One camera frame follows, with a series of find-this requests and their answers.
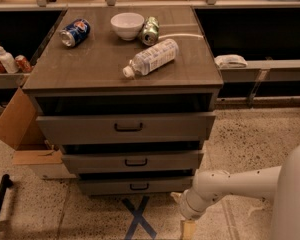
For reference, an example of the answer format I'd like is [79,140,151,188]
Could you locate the grey bottom drawer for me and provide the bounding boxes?
[78,177,192,195]

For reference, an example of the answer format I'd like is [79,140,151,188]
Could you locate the grey drawer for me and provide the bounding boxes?
[37,112,215,145]
[78,177,192,195]
[62,151,203,174]

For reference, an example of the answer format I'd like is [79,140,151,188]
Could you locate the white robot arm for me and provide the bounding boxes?
[171,145,300,240]

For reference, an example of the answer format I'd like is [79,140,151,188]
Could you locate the grey top drawer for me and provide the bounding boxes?
[37,112,215,145]

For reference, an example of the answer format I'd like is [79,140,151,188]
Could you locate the grey middle drawer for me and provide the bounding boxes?
[62,151,203,174]

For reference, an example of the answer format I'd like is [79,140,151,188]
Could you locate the grey drawer cabinet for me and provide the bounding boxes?
[23,6,223,182]

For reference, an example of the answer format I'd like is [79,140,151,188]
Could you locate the folded white cloth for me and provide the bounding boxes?
[214,54,248,68]

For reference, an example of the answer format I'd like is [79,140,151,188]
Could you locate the clear plastic water bottle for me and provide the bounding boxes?
[123,39,179,78]

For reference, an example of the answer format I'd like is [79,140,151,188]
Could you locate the green soda can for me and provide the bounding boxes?
[139,16,159,46]

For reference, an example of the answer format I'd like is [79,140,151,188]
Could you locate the brown cardboard box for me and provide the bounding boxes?
[0,88,75,180]

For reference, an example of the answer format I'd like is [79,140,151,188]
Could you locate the white bowl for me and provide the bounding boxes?
[110,12,144,41]

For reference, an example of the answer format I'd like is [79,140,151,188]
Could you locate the blue pepsi can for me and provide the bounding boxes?
[59,19,90,47]

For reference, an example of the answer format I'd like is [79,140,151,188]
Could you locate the white pump bottle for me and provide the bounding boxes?
[0,44,19,74]

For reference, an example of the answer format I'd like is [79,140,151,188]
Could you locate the grey shelf rail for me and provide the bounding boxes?
[220,60,300,83]

